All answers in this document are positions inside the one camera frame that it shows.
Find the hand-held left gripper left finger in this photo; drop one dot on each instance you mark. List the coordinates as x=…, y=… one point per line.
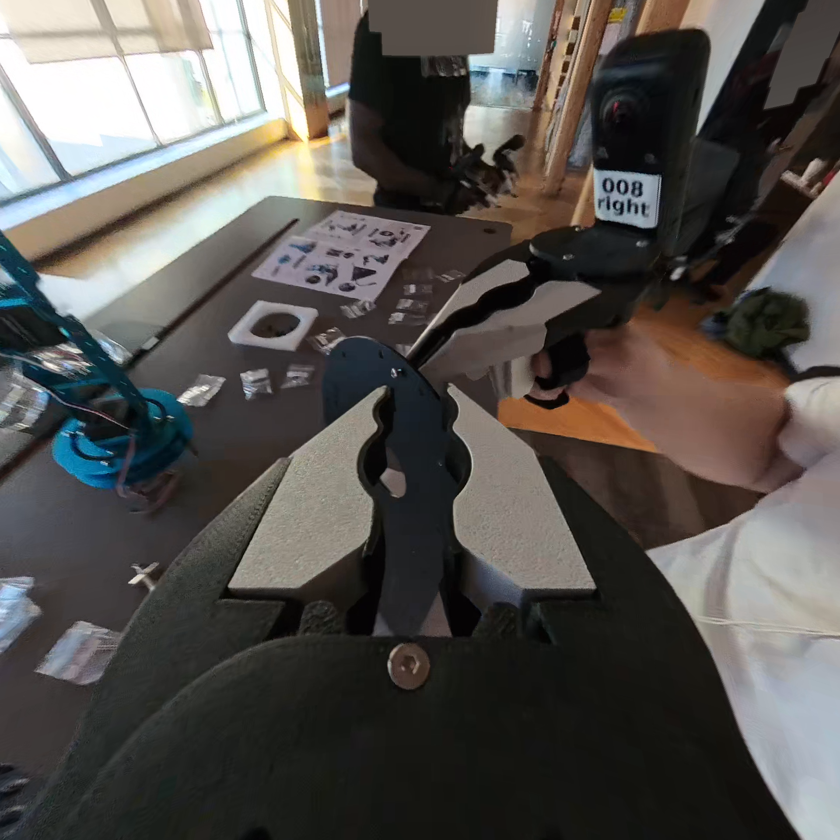
x=308, y=525

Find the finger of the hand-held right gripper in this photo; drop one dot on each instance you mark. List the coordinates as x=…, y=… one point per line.
x=518, y=328
x=479, y=295

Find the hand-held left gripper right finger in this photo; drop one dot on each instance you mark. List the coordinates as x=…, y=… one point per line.
x=518, y=518

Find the black round metal plate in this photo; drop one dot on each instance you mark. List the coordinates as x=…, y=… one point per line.
x=420, y=558

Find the blue toy robot arm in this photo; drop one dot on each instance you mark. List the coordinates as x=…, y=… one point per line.
x=98, y=453

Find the person's right hand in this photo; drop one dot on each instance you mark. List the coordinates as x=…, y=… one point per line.
x=689, y=413

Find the grey office chair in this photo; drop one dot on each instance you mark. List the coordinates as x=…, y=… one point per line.
x=712, y=197

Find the printed instruction sheet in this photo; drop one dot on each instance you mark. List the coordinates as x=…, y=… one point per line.
x=341, y=253

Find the green cloth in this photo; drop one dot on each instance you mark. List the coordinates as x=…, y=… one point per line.
x=761, y=325

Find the scattered small screw bags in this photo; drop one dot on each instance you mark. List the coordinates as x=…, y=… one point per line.
x=256, y=382

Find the metal cross wrench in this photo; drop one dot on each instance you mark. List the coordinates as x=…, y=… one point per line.
x=144, y=576

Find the clear plastic parts bag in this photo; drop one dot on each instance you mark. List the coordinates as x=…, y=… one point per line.
x=16, y=613
x=79, y=653

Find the person's white shirt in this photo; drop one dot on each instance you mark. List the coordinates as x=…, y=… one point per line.
x=754, y=656

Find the large window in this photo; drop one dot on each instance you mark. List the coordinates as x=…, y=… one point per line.
x=131, y=98

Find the wooden post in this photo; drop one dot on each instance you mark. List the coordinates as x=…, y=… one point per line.
x=548, y=52
x=577, y=98

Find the white square foam frame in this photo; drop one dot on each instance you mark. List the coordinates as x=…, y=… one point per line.
x=244, y=333

